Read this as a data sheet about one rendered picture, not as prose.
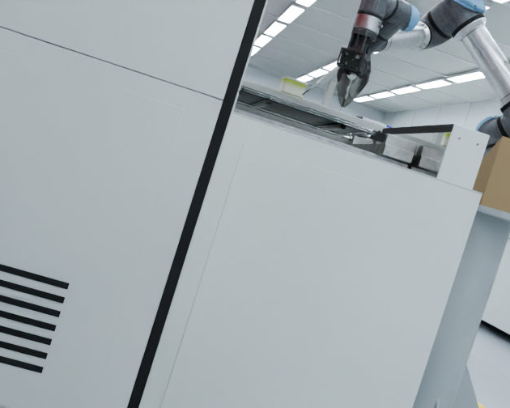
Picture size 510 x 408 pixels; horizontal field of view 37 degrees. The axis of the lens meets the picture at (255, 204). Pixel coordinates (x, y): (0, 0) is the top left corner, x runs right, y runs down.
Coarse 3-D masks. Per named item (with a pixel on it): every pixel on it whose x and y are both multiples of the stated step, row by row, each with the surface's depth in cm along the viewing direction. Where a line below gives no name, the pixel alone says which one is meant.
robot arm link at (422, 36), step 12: (420, 24) 246; (396, 36) 230; (408, 36) 236; (420, 36) 243; (432, 36) 247; (372, 48) 222; (384, 48) 227; (396, 48) 234; (408, 48) 242; (420, 48) 248
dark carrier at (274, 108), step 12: (240, 96) 206; (252, 96) 196; (264, 108) 220; (276, 108) 208; (288, 108) 198; (300, 120) 219; (312, 120) 208; (324, 120) 198; (336, 132) 222; (348, 132) 210; (360, 132) 200
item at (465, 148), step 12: (456, 132) 178; (468, 132) 179; (480, 132) 179; (456, 144) 179; (468, 144) 179; (480, 144) 179; (444, 156) 178; (456, 156) 179; (468, 156) 179; (480, 156) 180; (444, 168) 179; (456, 168) 179; (468, 168) 179; (444, 180) 179; (456, 180) 179; (468, 180) 180
